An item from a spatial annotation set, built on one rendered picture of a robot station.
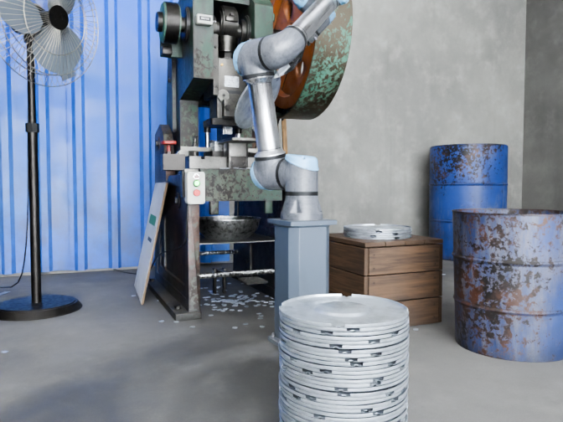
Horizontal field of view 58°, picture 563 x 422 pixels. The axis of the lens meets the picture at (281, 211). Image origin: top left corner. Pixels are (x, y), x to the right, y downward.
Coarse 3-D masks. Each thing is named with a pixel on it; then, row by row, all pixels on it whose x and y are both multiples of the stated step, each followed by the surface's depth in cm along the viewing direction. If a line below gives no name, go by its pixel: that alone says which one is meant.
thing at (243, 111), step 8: (272, 80) 218; (280, 80) 224; (272, 88) 222; (240, 96) 207; (248, 96) 210; (240, 104) 209; (248, 104) 214; (240, 112) 214; (248, 112) 219; (248, 120) 223
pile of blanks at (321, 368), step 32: (288, 320) 108; (288, 352) 108; (320, 352) 102; (352, 352) 101; (384, 352) 103; (288, 384) 109; (320, 384) 103; (352, 384) 101; (384, 384) 105; (288, 416) 109; (320, 416) 104; (352, 416) 102; (384, 416) 103
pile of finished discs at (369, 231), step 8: (352, 224) 231; (360, 224) 234; (368, 224) 235; (384, 224) 234; (392, 224) 232; (344, 232) 218; (352, 232) 212; (360, 232) 209; (368, 232) 207; (376, 232) 209; (384, 232) 206; (392, 232) 206; (400, 232) 208; (408, 232) 212
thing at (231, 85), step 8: (224, 64) 240; (232, 64) 242; (224, 72) 240; (232, 72) 242; (224, 80) 241; (232, 80) 242; (240, 80) 244; (224, 88) 241; (232, 88) 242; (240, 88) 244; (216, 96) 240; (224, 96) 239; (232, 96) 243; (216, 104) 240; (224, 104) 238; (232, 104) 240; (216, 112) 240; (224, 112) 238; (232, 112) 240
